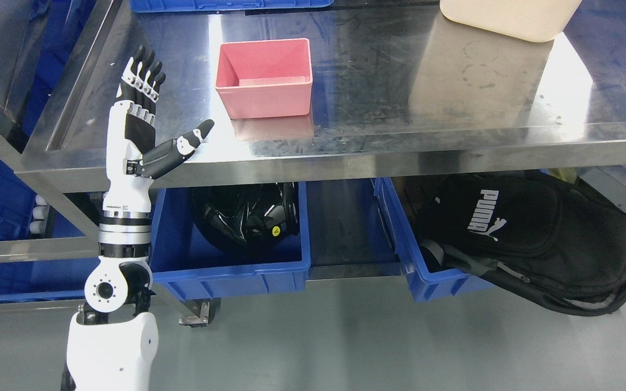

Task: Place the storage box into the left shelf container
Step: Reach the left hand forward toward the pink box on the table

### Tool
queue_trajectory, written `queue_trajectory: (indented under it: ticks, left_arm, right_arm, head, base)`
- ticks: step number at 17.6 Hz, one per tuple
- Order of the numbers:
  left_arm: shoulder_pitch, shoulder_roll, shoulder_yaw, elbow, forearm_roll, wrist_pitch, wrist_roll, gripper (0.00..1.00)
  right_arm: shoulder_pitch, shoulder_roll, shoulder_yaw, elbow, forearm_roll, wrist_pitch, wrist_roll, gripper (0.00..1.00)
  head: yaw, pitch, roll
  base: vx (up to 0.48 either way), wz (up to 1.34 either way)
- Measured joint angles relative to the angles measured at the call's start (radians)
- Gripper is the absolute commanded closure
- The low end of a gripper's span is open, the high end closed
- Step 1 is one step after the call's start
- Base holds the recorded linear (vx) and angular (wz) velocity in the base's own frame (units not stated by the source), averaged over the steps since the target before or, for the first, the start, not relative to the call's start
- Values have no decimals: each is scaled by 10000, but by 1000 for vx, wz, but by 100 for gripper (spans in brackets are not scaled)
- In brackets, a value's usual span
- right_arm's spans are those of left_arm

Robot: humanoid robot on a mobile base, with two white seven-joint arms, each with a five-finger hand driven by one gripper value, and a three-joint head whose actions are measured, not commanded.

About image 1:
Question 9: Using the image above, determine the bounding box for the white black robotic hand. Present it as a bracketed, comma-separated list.
[103, 46, 215, 218]

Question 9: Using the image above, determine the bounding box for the pink plastic storage box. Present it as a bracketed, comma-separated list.
[215, 38, 313, 119]

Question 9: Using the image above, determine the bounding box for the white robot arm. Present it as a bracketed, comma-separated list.
[60, 211, 159, 390]

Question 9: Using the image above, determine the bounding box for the stainless steel shelf rack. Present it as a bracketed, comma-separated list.
[0, 1, 98, 263]

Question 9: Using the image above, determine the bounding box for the beige plastic container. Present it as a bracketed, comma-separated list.
[439, 1, 582, 43]

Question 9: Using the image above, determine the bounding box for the blue bin with helmet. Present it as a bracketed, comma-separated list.
[150, 181, 311, 300]

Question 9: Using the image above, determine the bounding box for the black glossy helmet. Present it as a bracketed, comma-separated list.
[188, 181, 300, 258]

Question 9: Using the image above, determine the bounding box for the blue bin lower left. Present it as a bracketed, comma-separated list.
[0, 210, 98, 302]

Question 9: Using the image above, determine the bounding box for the blue bin table top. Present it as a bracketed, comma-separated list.
[129, 1, 333, 13]

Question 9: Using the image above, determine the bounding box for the stainless steel table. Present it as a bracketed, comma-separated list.
[16, 1, 626, 212]

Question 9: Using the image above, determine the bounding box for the blue bin with backpack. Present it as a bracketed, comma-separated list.
[374, 177, 626, 302]

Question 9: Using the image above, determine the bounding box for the black Puma backpack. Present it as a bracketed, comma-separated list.
[416, 173, 626, 317]

